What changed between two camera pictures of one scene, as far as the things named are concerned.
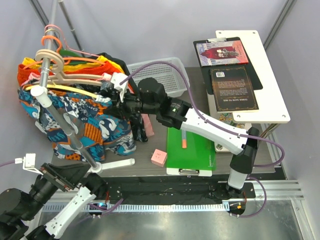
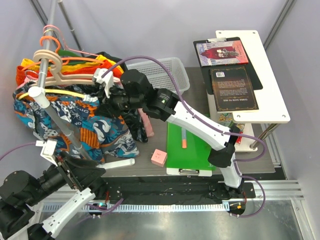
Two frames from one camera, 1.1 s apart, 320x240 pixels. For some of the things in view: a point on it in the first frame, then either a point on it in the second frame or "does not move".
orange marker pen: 184,139 does not move
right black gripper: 116,106 does not move
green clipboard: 198,159 does not move
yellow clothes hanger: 64,87 -> 59,91
